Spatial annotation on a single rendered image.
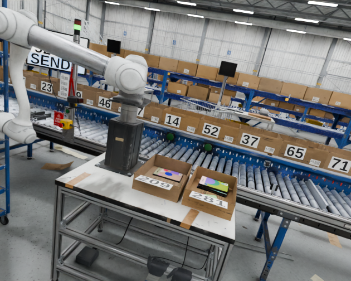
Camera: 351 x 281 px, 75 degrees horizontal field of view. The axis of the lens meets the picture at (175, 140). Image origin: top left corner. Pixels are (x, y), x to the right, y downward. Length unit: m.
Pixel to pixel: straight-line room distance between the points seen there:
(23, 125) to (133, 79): 0.72
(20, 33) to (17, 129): 0.53
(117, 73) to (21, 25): 0.47
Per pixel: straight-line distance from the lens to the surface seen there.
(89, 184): 1.40
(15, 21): 1.37
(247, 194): 1.78
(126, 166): 1.54
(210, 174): 1.63
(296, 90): 6.85
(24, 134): 1.56
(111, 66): 1.24
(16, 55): 1.58
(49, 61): 2.28
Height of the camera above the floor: 1.45
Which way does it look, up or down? 17 degrees down
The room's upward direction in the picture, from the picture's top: 12 degrees clockwise
